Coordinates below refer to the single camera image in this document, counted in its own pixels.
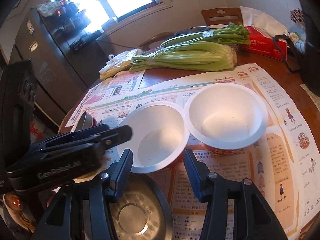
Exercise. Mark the wooden chair with cutout back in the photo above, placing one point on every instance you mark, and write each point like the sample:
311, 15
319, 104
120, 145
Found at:
220, 13

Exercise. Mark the large newspaper with green banner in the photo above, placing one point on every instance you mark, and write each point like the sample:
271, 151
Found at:
275, 130

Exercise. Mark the plastic bag of yellow vegetables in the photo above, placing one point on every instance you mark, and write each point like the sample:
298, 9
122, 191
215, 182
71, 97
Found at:
117, 63

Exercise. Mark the dark curved wooden chair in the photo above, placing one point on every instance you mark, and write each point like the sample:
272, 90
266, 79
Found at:
152, 40

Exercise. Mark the grey refrigerator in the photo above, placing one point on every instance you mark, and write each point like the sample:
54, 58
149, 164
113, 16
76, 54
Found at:
55, 62

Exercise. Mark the dark green celery bunch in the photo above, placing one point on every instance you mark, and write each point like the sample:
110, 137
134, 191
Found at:
215, 33

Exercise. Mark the steel basin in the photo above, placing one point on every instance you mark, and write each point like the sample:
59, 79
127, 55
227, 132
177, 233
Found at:
191, 30

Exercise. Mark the red tissue box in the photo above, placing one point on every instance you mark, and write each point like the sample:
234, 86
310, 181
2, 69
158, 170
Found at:
265, 42

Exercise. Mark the white enamel bowl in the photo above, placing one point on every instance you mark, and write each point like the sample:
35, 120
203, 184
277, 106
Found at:
218, 26

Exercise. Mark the cluster of bottles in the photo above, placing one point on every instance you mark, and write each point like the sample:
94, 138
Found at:
62, 11

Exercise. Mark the patterned cup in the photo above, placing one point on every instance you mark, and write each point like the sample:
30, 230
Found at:
297, 17

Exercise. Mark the white tissue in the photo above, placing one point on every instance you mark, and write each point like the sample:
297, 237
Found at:
262, 17

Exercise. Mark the pale green celery bunch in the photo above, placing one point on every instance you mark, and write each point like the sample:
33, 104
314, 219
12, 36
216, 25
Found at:
190, 55

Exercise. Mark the newspaper with pink print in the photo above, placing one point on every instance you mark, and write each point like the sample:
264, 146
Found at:
125, 80

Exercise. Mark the steel bowl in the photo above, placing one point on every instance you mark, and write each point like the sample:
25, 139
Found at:
140, 212

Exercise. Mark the black electronic device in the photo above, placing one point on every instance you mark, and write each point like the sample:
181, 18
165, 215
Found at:
83, 42

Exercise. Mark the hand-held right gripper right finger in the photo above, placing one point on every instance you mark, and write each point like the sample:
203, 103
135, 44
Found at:
193, 177

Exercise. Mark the dark metal bowl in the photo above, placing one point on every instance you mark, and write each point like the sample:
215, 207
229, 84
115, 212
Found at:
86, 121

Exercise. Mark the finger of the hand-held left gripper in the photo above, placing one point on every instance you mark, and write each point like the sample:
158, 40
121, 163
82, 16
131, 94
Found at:
82, 132
112, 135

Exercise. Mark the window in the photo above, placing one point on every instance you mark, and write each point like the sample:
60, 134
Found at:
107, 0

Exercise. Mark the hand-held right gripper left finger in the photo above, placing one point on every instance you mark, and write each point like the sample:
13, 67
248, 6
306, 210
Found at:
122, 172

